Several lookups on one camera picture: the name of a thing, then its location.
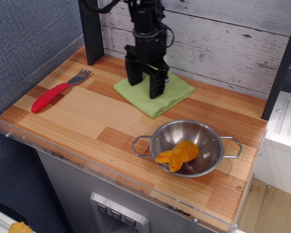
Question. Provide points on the silver dispenser button panel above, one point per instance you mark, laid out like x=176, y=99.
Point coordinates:
x=112, y=217

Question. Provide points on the grey toy fridge cabinet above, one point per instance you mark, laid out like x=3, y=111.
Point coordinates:
x=73, y=187

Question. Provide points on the right black frame post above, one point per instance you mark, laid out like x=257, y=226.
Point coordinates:
x=278, y=82

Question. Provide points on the orange plush fish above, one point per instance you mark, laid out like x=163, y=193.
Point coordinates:
x=183, y=152

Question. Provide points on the red handled fork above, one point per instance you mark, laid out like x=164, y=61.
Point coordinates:
x=47, y=97

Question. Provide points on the left black frame post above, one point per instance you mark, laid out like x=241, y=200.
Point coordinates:
x=92, y=35

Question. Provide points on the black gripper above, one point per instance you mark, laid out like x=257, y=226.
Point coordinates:
x=147, y=55

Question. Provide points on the white ribbed appliance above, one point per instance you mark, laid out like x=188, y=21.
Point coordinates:
x=273, y=162

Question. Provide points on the black frame post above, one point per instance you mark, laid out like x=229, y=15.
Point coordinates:
x=278, y=82
x=92, y=35

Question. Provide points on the green towel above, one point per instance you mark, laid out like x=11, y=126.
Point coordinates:
x=175, y=91

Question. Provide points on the clear acrylic table guard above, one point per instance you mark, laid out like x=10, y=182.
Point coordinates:
x=24, y=183

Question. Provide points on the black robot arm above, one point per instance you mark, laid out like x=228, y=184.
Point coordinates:
x=147, y=17

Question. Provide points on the steel colander with handles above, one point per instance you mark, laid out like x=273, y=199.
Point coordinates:
x=211, y=148

